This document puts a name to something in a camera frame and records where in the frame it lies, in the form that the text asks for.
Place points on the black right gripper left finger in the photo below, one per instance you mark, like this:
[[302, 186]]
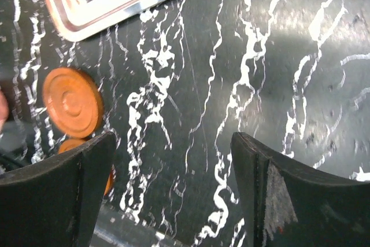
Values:
[[56, 202]]

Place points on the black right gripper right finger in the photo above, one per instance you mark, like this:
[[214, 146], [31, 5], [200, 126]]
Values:
[[287, 203]]

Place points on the brown wooden coaster right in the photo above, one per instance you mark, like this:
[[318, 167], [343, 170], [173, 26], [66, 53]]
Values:
[[73, 101]]

